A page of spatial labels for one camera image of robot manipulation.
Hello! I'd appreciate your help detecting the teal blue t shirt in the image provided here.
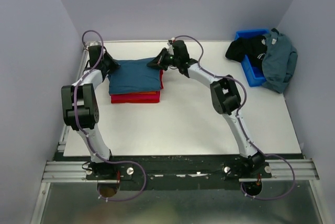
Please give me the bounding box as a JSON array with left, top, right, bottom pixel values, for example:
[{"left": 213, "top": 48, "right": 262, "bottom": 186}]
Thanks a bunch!
[{"left": 108, "top": 58, "right": 163, "bottom": 95}]

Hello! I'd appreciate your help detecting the pink t shirt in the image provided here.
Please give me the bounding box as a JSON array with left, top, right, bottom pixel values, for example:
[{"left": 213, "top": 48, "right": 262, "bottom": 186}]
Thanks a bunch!
[{"left": 110, "top": 71, "right": 163, "bottom": 104}]

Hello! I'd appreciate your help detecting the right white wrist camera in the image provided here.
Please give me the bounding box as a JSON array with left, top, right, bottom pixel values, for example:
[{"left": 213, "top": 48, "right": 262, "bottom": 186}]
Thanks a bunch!
[{"left": 167, "top": 38, "right": 175, "bottom": 55}]

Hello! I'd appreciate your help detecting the black t shirt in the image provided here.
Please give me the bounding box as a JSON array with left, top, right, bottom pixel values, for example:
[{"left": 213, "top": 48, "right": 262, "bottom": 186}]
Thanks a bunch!
[{"left": 225, "top": 35, "right": 267, "bottom": 69}]

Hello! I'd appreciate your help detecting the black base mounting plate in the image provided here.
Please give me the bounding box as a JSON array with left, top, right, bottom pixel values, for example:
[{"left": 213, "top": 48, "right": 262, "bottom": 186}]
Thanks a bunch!
[{"left": 54, "top": 152, "right": 303, "bottom": 191}]

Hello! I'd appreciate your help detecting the blue plastic bin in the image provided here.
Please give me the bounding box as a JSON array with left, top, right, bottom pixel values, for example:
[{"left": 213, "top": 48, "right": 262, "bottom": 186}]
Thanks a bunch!
[{"left": 234, "top": 28, "right": 270, "bottom": 87}]

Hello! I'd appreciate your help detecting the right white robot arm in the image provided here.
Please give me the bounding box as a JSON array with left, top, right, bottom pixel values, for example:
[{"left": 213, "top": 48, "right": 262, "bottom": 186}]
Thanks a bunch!
[{"left": 147, "top": 40, "right": 265, "bottom": 178}]

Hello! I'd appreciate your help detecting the orange t shirt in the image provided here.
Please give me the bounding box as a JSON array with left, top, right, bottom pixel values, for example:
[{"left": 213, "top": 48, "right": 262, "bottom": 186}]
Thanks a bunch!
[{"left": 109, "top": 91, "right": 161, "bottom": 97}]

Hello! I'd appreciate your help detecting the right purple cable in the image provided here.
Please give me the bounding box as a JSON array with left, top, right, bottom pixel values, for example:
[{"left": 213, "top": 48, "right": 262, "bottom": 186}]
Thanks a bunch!
[{"left": 169, "top": 35, "right": 296, "bottom": 201}]

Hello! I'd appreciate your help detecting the purple cable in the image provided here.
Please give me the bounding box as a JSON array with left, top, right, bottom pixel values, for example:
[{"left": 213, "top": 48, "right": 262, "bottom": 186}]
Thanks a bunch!
[
  {"left": 169, "top": 35, "right": 296, "bottom": 201},
  {"left": 73, "top": 29, "right": 148, "bottom": 204}
]

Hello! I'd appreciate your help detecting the aluminium frame rail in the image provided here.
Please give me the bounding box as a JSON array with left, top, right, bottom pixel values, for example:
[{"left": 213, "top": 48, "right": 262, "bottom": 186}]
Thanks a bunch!
[{"left": 28, "top": 41, "right": 100, "bottom": 224}]

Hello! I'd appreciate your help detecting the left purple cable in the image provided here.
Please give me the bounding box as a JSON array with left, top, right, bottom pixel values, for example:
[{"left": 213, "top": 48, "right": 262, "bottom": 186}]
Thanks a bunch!
[{"left": 73, "top": 29, "right": 148, "bottom": 204}]

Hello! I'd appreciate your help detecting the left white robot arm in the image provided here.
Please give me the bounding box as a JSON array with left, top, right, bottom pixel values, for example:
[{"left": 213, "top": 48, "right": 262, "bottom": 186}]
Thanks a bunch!
[{"left": 61, "top": 45, "right": 120, "bottom": 180}]

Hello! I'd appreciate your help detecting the grey blue t shirt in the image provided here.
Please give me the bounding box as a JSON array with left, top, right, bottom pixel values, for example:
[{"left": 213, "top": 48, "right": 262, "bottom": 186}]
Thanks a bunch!
[{"left": 262, "top": 28, "right": 298, "bottom": 94}]

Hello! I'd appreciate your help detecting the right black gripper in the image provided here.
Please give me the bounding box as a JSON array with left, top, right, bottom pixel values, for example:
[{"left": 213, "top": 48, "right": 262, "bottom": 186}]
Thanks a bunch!
[{"left": 147, "top": 48, "right": 180, "bottom": 72}]

